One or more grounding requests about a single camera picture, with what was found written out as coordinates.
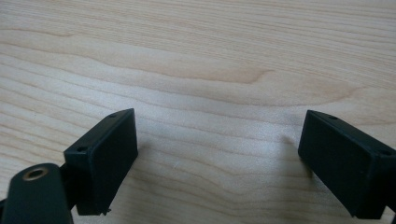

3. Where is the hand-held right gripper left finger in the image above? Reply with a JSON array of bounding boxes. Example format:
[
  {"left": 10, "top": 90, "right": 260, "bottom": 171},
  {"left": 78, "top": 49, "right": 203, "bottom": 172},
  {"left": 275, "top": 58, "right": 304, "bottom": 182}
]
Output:
[{"left": 63, "top": 107, "right": 139, "bottom": 217}]

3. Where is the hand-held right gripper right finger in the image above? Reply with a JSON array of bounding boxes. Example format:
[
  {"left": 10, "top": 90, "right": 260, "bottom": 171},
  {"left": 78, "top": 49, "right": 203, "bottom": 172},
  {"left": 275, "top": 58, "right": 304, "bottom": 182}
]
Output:
[{"left": 297, "top": 109, "right": 396, "bottom": 220}]

